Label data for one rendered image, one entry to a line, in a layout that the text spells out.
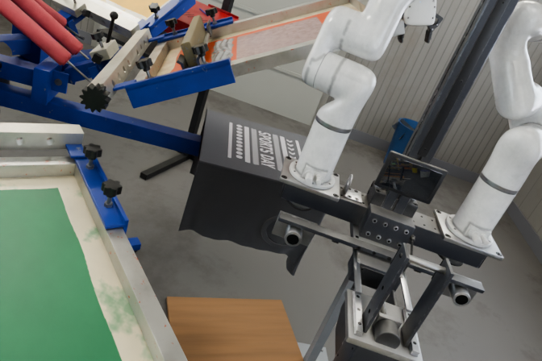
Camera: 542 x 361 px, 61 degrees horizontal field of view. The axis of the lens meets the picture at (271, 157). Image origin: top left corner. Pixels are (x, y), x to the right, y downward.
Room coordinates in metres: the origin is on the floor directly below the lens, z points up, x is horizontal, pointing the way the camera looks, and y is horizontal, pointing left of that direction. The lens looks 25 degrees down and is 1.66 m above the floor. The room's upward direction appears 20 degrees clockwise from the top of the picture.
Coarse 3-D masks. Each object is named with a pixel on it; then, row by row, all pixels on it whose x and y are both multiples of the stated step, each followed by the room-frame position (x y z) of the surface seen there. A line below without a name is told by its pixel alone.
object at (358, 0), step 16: (320, 0) 1.83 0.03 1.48; (336, 0) 1.84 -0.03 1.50; (352, 0) 1.77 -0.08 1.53; (368, 0) 1.65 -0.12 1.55; (256, 16) 1.80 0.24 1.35; (272, 16) 1.79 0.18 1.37; (288, 16) 1.80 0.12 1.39; (224, 32) 1.76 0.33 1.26; (400, 32) 1.32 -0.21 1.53; (160, 48) 1.61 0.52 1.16; (288, 48) 1.27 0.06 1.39; (304, 48) 1.27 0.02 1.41; (336, 48) 1.29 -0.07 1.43; (160, 64) 1.50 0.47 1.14; (240, 64) 1.24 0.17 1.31; (256, 64) 1.25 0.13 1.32; (272, 64) 1.25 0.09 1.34
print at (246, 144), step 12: (228, 132) 1.58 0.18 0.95; (240, 132) 1.62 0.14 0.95; (252, 132) 1.66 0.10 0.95; (264, 132) 1.70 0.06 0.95; (228, 144) 1.48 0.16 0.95; (240, 144) 1.52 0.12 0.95; (252, 144) 1.56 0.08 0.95; (264, 144) 1.59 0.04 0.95; (276, 144) 1.63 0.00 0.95; (288, 144) 1.67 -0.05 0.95; (228, 156) 1.39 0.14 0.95; (240, 156) 1.43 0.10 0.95; (252, 156) 1.46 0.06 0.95; (264, 156) 1.49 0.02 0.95; (276, 156) 1.53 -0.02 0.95; (276, 168) 1.43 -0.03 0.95
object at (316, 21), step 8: (312, 16) 1.76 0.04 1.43; (320, 16) 1.73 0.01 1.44; (280, 24) 1.74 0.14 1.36; (288, 24) 1.71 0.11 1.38; (296, 24) 1.69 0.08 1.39; (304, 24) 1.66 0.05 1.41; (312, 24) 1.63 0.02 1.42; (320, 24) 1.61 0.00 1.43; (248, 32) 1.72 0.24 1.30; (256, 32) 1.69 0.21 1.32; (264, 32) 1.67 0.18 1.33; (272, 32) 1.64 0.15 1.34; (280, 32) 1.62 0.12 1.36; (288, 32) 1.59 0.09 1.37; (296, 32) 1.57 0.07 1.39; (240, 40) 1.62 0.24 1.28; (248, 40) 1.60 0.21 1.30; (256, 40) 1.58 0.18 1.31; (264, 40) 1.56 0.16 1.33; (232, 48) 1.54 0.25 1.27; (176, 64) 1.48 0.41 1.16
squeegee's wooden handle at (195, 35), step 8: (200, 16) 1.68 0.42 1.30; (192, 24) 1.53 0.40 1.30; (200, 24) 1.61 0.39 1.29; (192, 32) 1.41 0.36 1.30; (200, 32) 1.55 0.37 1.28; (184, 40) 1.32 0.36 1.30; (192, 40) 1.34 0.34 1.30; (200, 40) 1.49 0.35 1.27; (184, 48) 1.29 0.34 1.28; (192, 56) 1.29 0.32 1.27; (192, 64) 1.29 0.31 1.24
